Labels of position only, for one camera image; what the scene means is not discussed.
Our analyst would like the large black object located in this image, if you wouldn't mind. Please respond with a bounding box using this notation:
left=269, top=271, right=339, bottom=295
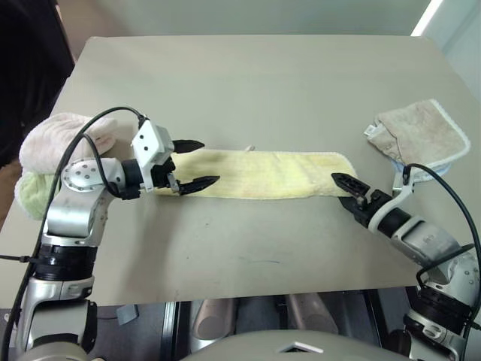
left=0, top=0, right=77, bottom=171

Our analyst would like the small grey block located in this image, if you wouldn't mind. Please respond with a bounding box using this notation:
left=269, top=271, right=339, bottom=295
left=116, top=305, right=138, bottom=325

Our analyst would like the grey robot torso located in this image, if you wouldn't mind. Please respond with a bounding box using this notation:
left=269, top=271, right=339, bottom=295
left=186, top=328, right=411, bottom=361

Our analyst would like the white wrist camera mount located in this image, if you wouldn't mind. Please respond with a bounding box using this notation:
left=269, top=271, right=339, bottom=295
left=131, top=117, right=175, bottom=191
left=367, top=164, right=416, bottom=232

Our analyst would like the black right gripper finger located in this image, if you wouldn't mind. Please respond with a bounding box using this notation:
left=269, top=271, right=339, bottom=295
left=337, top=196, right=358, bottom=217
left=330, top=172, right=371, bottom=199

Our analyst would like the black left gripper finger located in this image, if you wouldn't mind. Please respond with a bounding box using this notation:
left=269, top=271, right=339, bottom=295
left=176, top=174, right=221, bottom=197
left=173, top=138, right=206, bottom=154

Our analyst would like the pink towel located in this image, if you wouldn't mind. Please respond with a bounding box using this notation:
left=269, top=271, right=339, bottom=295
left=18, top=112, right=119, bottom=176

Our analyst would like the light blue towel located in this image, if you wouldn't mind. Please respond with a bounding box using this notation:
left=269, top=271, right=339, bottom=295
left=390, top=159, right=452, bottom=177

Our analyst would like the beige towel with white trim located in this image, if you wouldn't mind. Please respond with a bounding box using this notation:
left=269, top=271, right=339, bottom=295
left=363, top=98, right=472, bottom=171

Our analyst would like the thin black strap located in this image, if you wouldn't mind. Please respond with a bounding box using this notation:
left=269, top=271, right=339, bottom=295
left=0, top=254, right=39, bottom=265

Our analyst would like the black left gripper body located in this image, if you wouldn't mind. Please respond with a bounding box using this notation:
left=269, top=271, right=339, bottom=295
left=150, top=139, right=181, bottom=195

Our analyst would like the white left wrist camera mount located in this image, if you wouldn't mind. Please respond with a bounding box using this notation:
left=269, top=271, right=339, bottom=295
left=131, top=117, right=175, bottom=191

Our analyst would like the brown rounded shape under table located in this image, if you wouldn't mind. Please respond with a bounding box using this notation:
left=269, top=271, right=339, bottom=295
left=286, top=293, right=341, bottom=334
left=189, top=298, right=236, bottom=341

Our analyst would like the yellow towel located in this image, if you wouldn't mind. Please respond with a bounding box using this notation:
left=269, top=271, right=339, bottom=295
left=153, top=147, right=358, bottom=201

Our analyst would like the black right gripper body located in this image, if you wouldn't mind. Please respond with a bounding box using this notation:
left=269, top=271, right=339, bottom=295
left=350, top=189, right=392, bottom=229

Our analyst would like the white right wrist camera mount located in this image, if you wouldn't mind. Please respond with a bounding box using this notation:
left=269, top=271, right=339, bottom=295
left=367, top=164, right=416, bottom=232

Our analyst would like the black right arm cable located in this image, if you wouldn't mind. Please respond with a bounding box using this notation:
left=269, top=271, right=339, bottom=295
left=403, top=162, right=481, bottom=341

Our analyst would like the light green towel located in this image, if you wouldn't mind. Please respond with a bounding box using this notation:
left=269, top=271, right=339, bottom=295
left=14, top=170, right=63, bottom=223

